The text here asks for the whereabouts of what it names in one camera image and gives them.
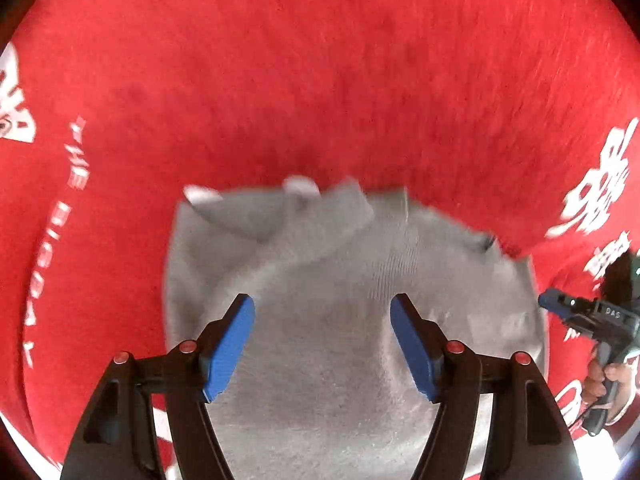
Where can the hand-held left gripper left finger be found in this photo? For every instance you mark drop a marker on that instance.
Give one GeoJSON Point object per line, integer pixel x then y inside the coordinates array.
{"type": "Point", "coordinates": [230, 340]}

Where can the grey knit sweater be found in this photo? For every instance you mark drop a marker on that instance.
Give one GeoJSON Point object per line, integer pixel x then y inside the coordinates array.
{"type": "Point", "coordinates": [330, 340]}

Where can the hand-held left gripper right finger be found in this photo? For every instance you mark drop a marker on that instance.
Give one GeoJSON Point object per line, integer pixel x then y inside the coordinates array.
{"type": "Point", "coordinates": [415, 340]}

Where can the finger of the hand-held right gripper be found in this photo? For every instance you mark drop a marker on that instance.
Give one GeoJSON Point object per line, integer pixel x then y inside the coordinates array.
{"type": "Point", "coordinates": [552, 301]}
{"type": "Point", "coordinates": [580, 325]}

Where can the red printed blanket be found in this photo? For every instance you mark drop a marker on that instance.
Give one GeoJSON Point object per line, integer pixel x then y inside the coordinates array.
{"type": "Point", "coordinates": [300, 85]}

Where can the person's right hand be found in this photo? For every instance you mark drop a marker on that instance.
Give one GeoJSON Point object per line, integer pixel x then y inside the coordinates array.
{"type": "Point", "coordinates": [620, 385]}

